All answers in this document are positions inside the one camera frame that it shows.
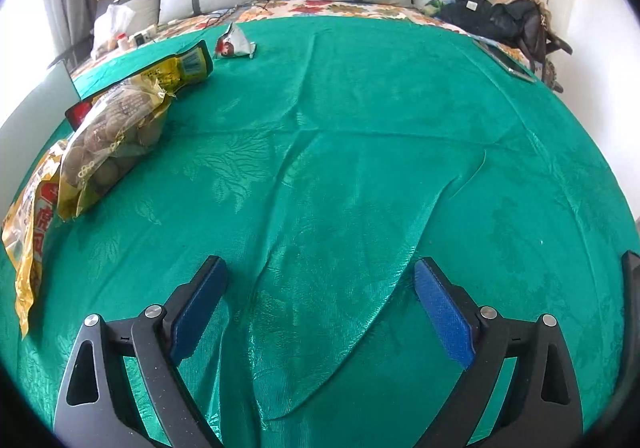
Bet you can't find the silver tablet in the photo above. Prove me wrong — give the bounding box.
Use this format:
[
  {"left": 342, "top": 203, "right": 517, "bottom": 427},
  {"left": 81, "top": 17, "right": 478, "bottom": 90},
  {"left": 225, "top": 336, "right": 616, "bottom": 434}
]
[{"left": 472, "top": 38, "right": 537, "bottom": 83}]

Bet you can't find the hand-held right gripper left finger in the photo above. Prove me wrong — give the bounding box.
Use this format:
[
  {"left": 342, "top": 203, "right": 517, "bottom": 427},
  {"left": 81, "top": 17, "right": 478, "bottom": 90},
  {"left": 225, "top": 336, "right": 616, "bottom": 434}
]
[{"left": 52, "top": 255, "right": 230, "bottom": 448}]

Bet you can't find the clear bag of round snacks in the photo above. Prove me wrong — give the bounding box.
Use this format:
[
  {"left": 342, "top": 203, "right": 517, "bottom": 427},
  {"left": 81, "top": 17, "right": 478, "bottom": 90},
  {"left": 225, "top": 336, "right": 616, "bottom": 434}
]
[{"left": 57, "top": 78, "right": 178, "bottom": 221}]

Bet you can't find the grey pillow half hidden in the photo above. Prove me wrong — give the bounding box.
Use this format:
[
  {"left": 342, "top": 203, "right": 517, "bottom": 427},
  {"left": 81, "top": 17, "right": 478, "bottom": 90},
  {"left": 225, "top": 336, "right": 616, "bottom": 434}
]
[{"left": 95, "top": 0, "right": 163, "bottom": 31}]

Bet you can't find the black object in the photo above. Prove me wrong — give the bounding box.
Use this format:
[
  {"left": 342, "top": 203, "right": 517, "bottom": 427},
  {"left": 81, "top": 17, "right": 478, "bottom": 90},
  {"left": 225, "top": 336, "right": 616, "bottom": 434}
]
[{"left": 621, "top": 250, "right": 640, "bottom": 309}]

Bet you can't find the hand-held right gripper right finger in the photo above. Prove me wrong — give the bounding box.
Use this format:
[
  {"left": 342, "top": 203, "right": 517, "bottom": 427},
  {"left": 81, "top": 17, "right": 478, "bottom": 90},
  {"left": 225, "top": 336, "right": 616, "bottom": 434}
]
[{"left": 414, "top": 257, "right": 585, "bottom": 448}]

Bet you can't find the black cable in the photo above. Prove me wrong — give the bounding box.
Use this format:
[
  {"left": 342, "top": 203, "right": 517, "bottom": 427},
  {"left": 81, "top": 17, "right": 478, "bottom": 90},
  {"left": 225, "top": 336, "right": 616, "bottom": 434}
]
[{"left": 202, "top": 2, "right": 266, "bottom": 28}]

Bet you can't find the red black packet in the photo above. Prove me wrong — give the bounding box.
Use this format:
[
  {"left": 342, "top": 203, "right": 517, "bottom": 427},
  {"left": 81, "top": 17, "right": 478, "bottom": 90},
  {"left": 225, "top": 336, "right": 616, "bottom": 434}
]
[{"left": 65, "top": 98, "right": 98, "bottom": 133}]

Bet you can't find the green patterned blanket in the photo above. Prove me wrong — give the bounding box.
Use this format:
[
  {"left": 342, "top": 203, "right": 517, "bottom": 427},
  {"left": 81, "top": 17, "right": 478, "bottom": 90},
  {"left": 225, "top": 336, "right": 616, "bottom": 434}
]
[{"left": 0, "top": 18, "right": 640, "bottom": 448}]

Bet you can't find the black clothing pile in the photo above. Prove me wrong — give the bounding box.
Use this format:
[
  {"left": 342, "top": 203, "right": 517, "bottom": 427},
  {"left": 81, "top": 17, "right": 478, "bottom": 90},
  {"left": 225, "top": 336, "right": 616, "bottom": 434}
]
[{"left": 435, "top": 0, "right": 573, "bottom": 73}]

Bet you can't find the white red snack packet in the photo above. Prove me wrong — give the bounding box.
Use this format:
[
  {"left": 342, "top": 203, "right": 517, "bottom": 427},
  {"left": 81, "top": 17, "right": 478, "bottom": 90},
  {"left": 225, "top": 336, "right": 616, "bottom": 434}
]
[{"left": 214, "top": 24, "right": 257, "bottom": 59}]

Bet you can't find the yellow green snack packet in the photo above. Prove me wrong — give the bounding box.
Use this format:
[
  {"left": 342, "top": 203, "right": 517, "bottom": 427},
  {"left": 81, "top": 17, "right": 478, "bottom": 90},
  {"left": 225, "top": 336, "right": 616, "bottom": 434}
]
[{"left": 127, "top": 40, "right": 215, "bottom": 96}]

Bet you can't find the white plastic bag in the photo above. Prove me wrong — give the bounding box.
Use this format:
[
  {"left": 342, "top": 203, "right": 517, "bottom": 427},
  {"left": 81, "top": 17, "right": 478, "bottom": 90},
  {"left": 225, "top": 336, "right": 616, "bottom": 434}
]
[{"left": 90, "top": 4, "right": 136, "bottom": 56}]

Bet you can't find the yellow red printed snack bag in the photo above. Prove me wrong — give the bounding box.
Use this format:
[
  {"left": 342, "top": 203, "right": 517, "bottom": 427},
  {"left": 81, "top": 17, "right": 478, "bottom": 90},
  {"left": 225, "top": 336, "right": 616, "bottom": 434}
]
[{"left": 1, "top": 140, "right": 68, "bottom": 340}]

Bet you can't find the floral bed sheet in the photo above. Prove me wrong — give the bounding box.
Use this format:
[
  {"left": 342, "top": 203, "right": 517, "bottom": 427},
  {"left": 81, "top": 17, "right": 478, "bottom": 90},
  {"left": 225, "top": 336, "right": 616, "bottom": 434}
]
[{"left": 70, "top": 0, "right": 551, "bottom": 78}]

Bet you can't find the grey board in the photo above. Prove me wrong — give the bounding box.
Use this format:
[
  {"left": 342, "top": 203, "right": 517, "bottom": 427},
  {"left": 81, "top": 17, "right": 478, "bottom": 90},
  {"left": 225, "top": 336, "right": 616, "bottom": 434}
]
[{"left": 0, "top": 60, "right": 81, "bottom": 149}]

